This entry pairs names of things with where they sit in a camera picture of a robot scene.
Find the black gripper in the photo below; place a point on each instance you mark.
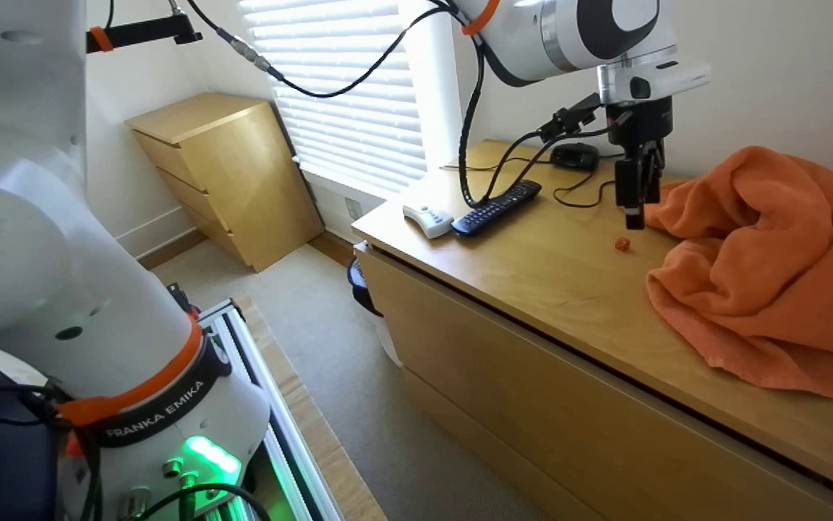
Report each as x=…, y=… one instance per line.
x=644, y=126

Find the small red dice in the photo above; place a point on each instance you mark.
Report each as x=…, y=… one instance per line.
x=622, y=243

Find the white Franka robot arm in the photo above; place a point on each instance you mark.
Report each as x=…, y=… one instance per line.
x=58, y=240

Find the black TV remote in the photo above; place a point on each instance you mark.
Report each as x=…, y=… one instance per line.
x=495, y=210

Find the orange towel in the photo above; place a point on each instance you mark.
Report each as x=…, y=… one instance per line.
x=774, y=271

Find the large wooden dresser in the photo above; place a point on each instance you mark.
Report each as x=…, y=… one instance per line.
x=551, y=327

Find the small white remote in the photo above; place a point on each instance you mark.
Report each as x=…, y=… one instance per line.
x=430, y=222

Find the white window blinds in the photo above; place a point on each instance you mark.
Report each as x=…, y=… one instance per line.
x=349, y=145

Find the wooden robot platform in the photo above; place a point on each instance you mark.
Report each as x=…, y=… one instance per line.
x=324, y=436

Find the small wooden dresser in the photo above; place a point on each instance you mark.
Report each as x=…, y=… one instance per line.
x=233, y=177

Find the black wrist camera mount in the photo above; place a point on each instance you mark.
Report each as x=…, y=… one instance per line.
x=570, y=119

